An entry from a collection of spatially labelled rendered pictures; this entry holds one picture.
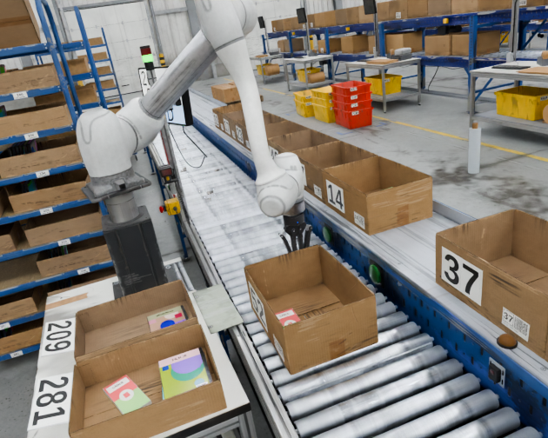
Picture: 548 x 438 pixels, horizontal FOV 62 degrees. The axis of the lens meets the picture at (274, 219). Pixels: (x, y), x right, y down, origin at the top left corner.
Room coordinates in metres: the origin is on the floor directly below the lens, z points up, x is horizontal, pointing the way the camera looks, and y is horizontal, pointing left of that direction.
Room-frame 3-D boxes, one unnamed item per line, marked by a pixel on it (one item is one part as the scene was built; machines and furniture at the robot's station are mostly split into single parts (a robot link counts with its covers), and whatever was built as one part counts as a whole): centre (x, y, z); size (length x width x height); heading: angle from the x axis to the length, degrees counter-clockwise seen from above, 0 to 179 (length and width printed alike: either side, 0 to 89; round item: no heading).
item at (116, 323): (1.31, 0.52, 0.80); 0.38 x 0.28 x 0.10; 108
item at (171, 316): (1.34, 0.42, 0.76); 0.19 x 0.14 x 0.02; 19
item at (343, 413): (0.91, -0.21, 0.72); 0.52 x 0.05 x 0.05; 106
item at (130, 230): (1.64, 0.56, 0.91); 0.26 x 0.26 x 0.33; 18
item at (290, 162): (1.46, -0.07, 1.19); 0.13 x 0.11 x 0.16; 163
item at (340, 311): (1.24, -0.06, 0.83); 0.39 x 0.29 x 0.17; 16
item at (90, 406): (1.01, 0.42, 0.80); 0.38 x 0.28 x 0.10; 106
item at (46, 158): (2.53, 1.21, 1.19); 0.40 x 0.30 x 0.10; 106
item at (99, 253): (2.53, 1.21, 0.59); 0.40 x 0.30 x 0.10; 104
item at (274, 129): (2.90, -0.12, 0.96); 0.39 x 0.29 x 0.17; 15
